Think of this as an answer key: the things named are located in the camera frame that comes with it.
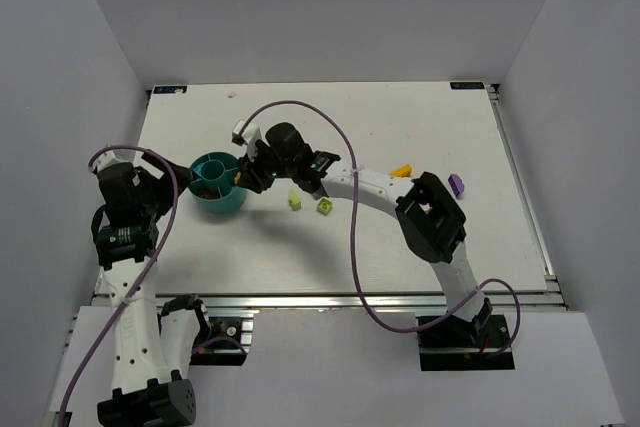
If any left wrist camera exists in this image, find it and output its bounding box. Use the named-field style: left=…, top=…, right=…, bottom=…
left=89, top=150, right=125, bottom=175

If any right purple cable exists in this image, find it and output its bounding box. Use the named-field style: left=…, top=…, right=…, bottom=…
left=239, top=100, right=522, bottom=359

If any aluminium table rail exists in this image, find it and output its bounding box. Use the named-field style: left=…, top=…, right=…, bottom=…
left=94, top=276, right=566, bottom=312

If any brown orange lego brick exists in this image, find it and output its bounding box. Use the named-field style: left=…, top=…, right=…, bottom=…
left=197, top=189, right=220, bottom=200

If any right blue corner label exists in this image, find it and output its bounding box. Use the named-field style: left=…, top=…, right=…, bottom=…
left=449, top=81, right=486, bottom=90

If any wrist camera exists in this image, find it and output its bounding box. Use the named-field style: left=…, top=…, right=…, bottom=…
left=231, top=120, right=262, bottom=159
left=89, top=150, right=125, bottom=175

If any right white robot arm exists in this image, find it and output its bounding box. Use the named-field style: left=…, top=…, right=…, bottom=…
left=232, top=121, right=492, bottom=335

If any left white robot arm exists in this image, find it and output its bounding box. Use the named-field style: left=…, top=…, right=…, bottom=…
left=89, top=149, right=209, bottom=426

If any purple curved lego brick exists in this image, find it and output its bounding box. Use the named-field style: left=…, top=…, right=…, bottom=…
left=448, top=173, right=465, bottom=199

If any blue corner label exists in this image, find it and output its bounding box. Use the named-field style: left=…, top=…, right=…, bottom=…
left=152, top=85, right=187, bottom=95
left=449, top=81, right=486, bottom=90

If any teal divided round container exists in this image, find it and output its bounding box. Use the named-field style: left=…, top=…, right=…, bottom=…
left=189, top=152, right=247, bottom=215

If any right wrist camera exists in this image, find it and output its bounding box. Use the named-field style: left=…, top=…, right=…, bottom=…
left=231, top=120, right=262, bottom=159

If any lime green hollow lego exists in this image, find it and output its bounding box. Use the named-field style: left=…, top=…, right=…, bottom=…
left=316, top=198, right=333, bottom=216

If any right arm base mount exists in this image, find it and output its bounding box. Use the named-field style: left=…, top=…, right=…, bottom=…
left=417, top=299, right=515, bottom=372

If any light green lego brick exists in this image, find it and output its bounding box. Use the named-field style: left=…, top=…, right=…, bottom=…
left=287, top=189, right=302, bottom=211

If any orange studded lego brick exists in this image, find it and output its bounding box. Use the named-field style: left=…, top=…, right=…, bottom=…
left=390, top=164, right=413, bottom=178

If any left blue corner label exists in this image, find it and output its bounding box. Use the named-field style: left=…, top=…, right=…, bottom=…
left=152, top=85, right=187, bottom=95

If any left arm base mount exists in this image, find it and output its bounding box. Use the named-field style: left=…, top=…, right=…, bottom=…
left=159, top=294, right=247, bottom=375

